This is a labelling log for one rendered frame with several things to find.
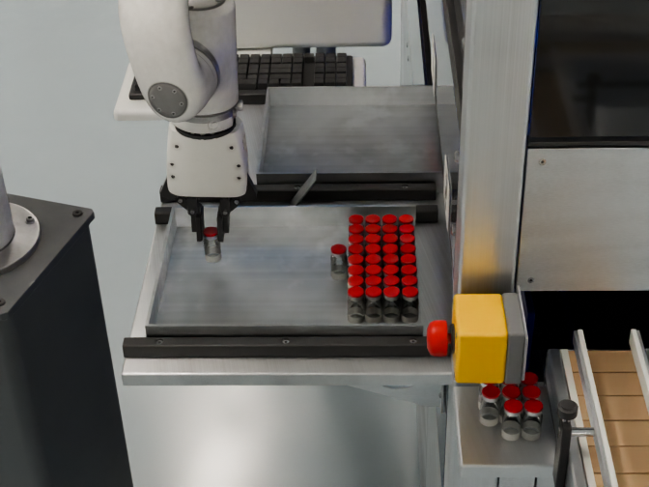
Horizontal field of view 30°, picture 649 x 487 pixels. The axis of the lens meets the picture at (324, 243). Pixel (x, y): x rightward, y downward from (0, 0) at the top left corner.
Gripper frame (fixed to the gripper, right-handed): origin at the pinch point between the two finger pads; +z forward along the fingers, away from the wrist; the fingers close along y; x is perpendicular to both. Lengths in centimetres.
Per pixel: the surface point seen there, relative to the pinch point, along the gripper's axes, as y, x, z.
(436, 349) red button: -27.6, 29.5, -5.0
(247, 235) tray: -4.1, -7.8, 7.6
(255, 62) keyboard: -1, -69, 13
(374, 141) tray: -21.9, -32.6, 7.0
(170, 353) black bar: 3.5, 17.6, 7.1
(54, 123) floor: 71, -190, 100
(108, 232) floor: 45, -132, 98
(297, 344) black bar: -12.1, 17.4, 5.3
